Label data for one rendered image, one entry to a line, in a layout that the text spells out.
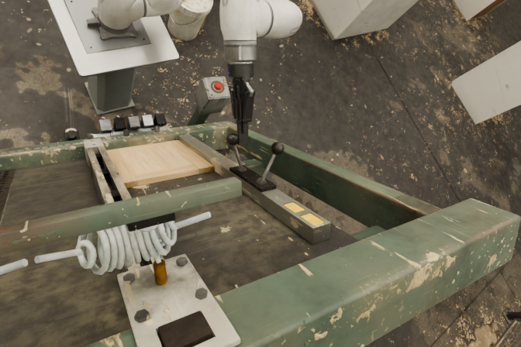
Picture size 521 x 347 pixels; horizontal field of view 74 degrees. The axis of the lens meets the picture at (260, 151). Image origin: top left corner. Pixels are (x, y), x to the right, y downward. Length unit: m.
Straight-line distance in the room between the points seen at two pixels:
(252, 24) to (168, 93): 1.81
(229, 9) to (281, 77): 2.24
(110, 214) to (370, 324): 0.38
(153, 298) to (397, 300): 0.34
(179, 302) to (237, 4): 0.72
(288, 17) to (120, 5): 0.93
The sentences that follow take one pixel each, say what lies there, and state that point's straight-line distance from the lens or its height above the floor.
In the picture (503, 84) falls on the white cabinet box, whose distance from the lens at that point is 4.59.
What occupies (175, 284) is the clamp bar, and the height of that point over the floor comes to 1.82.
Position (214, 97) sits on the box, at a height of 0.92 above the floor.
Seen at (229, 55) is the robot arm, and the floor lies 1.58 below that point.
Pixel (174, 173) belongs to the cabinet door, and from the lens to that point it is 1.16.
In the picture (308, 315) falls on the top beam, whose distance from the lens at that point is 0.47.
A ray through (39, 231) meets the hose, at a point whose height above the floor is 1.94.
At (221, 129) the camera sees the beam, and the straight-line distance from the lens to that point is 1.64.
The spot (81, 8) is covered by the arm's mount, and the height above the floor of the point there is 0.76.
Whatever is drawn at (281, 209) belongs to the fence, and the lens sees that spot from 0.85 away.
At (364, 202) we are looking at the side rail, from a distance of 0.98.
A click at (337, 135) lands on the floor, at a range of 3.21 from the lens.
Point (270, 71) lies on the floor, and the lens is 3.14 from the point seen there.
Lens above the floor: 2.32
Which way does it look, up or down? 58 degrees down
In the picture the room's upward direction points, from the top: 50 degrees clockwise
